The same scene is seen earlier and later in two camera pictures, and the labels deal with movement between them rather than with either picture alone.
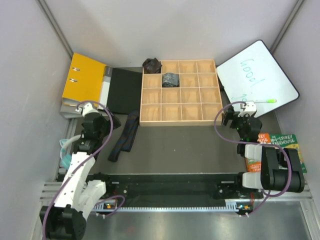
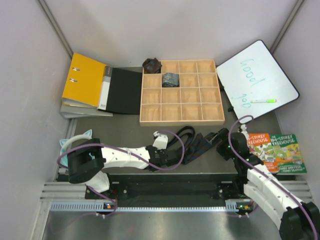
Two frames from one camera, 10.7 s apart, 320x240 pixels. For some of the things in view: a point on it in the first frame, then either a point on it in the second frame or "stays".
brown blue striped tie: x=125 y=142 -> x=199 y=147
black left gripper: x=108 y=124 -> x=159 y=150
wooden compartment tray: x=195 y=102 stays
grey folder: x=68 y=111 stays
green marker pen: x=267 y=101 stays
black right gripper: x=229 y=115 -> x=223 y=134
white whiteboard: x=253 y=74 stays
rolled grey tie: x=170 y=80 stays
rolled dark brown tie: x=152 y=66 stays
